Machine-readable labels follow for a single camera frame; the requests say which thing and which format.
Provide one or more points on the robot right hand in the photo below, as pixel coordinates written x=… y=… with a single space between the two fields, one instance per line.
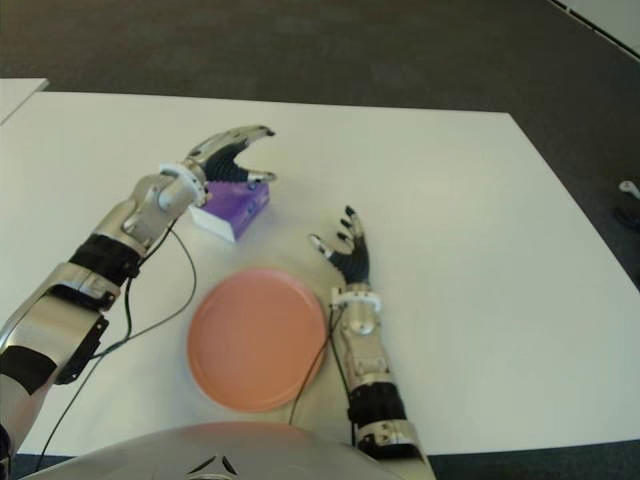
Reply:
x=355 y=260

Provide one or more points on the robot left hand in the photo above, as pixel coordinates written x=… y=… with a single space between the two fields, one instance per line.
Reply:
x=225 y=165

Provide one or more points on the purple tissue paper pack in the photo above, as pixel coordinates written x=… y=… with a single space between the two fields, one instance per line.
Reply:
x=235 y=210

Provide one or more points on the robot left arm silver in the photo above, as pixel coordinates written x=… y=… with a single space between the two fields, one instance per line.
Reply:
x=75 y=300

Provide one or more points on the robot right arm silver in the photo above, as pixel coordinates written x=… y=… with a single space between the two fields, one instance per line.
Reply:
x=370 y=360

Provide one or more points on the pink round plate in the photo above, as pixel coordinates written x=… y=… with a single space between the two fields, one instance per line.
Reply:
x=255 y=340

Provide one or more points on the neighbouring white table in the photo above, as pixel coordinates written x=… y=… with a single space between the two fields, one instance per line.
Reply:
x=17 y=97

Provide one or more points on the silver robot torso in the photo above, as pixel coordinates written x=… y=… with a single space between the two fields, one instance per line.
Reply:
x=225 y=455

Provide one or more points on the office chair base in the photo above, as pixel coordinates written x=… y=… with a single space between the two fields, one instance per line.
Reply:
x=631 y=210

